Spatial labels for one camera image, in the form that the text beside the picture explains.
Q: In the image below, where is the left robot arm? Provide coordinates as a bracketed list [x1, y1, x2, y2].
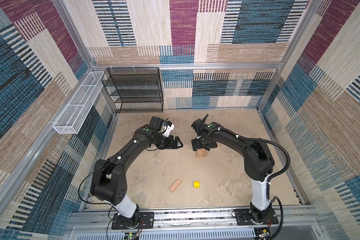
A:
[90, 116, 183, 228]

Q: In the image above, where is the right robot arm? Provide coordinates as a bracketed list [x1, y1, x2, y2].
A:
[191, 119, 275, 224]

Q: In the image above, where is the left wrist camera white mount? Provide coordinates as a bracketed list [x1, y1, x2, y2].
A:
[162, 121, 175, 137]

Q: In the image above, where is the black wire mesh shelf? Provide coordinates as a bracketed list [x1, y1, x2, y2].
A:
[103, 67, 164, 114]

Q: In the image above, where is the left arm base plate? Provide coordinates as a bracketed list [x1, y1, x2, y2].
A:
[111, 212, 155, 230]

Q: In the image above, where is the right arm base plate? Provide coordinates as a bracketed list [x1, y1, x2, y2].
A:
[231, 208, 280, 226]

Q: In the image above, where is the white wire mesh basket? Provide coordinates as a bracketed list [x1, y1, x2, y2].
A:
[53, 72, 105, 135]

